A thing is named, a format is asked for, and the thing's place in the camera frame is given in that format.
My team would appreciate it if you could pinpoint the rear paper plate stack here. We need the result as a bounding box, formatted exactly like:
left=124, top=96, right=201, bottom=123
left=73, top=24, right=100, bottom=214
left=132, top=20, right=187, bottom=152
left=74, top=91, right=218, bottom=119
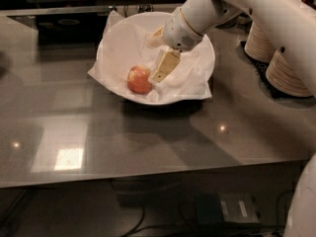
left=245, top=22, right=276, bottom=63

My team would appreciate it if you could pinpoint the paper plate stack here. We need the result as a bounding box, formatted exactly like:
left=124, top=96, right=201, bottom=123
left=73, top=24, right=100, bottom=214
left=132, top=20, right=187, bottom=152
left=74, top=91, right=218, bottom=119
left=266, top=51, right=312, bottom=98
left=245, top=22, right=276, bottom=63

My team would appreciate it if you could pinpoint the front paper plate stack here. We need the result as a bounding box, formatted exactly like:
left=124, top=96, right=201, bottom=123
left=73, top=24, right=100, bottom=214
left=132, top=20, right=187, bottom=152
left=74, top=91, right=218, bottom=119
left=266, top=51, right=312, bottom=98

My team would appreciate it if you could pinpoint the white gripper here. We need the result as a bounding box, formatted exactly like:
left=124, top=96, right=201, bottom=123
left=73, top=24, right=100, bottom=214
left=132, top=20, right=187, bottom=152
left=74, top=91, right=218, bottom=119
left=145, top=7, right=203, bottom=83

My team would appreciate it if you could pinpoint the black cable on floor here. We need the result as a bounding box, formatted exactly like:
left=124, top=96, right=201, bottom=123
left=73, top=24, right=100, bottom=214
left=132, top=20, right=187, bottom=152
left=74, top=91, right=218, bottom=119
left=118, top=190, right=294, bottom=237

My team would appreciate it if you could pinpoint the red yellow apple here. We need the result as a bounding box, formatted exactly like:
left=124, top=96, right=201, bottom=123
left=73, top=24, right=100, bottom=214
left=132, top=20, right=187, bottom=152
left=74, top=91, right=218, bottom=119
left=127, top=65, right=153, bottom=94

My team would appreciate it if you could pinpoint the dark box under table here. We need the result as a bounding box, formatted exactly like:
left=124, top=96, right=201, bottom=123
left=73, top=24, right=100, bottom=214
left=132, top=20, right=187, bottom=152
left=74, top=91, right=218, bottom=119
left=195, top=193, right=263, bottom=225

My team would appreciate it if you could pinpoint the black rubber mat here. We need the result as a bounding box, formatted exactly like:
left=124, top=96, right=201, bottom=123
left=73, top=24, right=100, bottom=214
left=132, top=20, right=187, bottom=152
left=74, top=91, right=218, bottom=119
left=246, top=54, right=312, bottom=99

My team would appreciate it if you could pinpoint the white paper liner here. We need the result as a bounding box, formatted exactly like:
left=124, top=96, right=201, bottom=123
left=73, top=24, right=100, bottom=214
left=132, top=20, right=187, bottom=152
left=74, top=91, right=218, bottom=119
left=87, top=10, right=213, bottom=105

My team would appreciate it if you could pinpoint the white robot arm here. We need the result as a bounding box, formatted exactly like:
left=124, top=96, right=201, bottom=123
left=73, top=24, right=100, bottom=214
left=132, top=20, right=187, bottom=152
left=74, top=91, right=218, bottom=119
left=147, top=0, right=316, bottom=96

